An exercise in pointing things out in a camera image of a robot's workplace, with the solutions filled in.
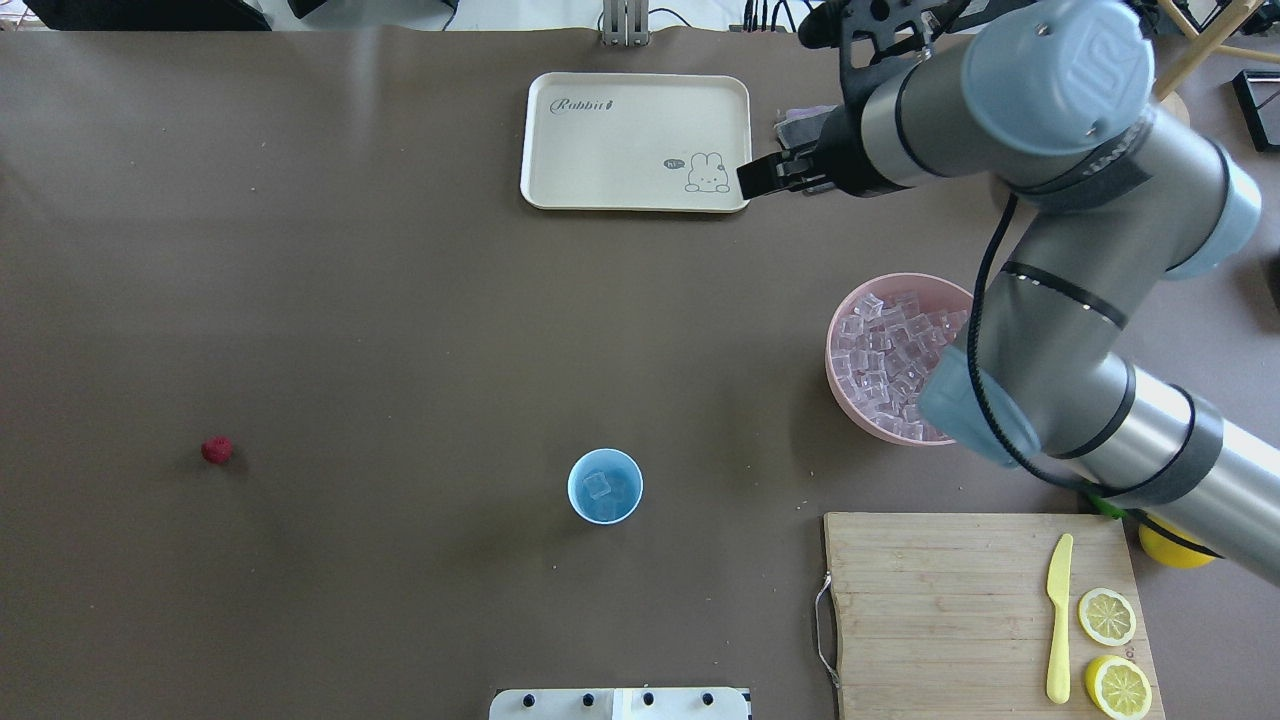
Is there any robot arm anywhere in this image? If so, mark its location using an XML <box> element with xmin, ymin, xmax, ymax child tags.
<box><xmin>737</xmin><ymin>1</ymin><xmax>1279</xmax><ymax>582</ymax></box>

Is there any pile of clear ice cubes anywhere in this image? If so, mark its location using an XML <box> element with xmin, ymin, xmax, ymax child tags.
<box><xmin>832</xmin><ymin>290</ymin><xmax>972</xmax><ymax>441</ymax></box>

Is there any lemon half near board corner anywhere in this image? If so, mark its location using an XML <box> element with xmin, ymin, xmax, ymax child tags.
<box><xmin>1084</xmin><ymin>655</ymin><xmax>1155</xmax><ymax>719</ymax></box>

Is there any grey folded cloth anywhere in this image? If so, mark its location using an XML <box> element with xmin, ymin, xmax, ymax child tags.
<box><xmin>774</xmin><ymin>105</ymin><xmax>837</xmax><ymax>149</ymax></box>

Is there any whole yellow lemon inner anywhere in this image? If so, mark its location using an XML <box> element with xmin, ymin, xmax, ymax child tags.
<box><xmin>1138</xmin><ymin>519</ymin><xmax>1216</xmax><ymax>569</ymax></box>

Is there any lemon slice on board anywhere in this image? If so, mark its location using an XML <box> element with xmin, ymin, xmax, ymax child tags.
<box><xmin>1076</xmin><ymin>587</ymin><xmax>1138</xmax><ymax>647</ymax></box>

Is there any pink bowl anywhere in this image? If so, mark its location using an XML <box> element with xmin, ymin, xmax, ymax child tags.
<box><xmin>826</xmin><ymin>272</ymin><xmax>977</xmax><ymax>446</ymax></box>

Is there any light blue plastic cup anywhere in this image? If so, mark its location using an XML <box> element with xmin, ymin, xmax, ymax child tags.
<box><xmin>566</xmin><ymin>448</ymin><xmax>645</xmax><ymax>527</ymax></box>

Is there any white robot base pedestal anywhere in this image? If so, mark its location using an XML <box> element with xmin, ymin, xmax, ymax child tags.
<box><xmin>488</xmin><ymin>685</ymin><xmax>753</xmax><ymax>719</ymax></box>

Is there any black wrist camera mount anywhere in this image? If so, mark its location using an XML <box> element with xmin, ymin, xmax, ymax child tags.
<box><xmin>797</xmin><ymin>1</ymin><xmax>970</xmax><ymax>108</ymax></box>

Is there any wooden cutting board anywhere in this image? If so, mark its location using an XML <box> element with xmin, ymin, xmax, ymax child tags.
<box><xmin>822</xmin><ymin>512</ymin><xmax>1142</xmax><ymax>719</ymax></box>

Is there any yellow plastic knife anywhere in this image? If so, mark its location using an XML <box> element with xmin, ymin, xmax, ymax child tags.
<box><xmin>1044</xmin><ymin>533</ymin><xmax>1074</xmax><ymax>705</ymax></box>

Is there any clear ice cube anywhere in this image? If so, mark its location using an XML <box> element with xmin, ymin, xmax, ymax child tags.
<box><xmin>581</xmin><ymin>471</ymin><xmax>612</xmax><ymax>501</ymax></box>

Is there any green lime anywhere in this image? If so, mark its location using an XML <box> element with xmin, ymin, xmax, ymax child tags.
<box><xmin>1084</xmin><ymin>495</ymin><xmax>1126</xmax><ymax>520</ymax></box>

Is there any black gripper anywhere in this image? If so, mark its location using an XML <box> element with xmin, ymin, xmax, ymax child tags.
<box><xmin>736</xmin><ymin>105</ymin><xmax>891</xmax><ymax>201</ymax></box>

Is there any red strawberry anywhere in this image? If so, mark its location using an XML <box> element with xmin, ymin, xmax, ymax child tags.
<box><xmin>200</xmin><ymin>436</ymin><xmax>236</xmax><ymax>466</ymax></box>

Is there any cream rabbit serving tray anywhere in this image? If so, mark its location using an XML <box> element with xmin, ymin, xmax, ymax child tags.
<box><xmin>520</xmin><ymin>72</ymin><xmax>753</xmax><ymax>214</ymax></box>

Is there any wooden stand round base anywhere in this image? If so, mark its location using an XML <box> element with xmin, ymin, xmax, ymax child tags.
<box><xmin>1153</xmin><ymin>1</ymin><xmax>1279</xmax><ymax>127</ymax></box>

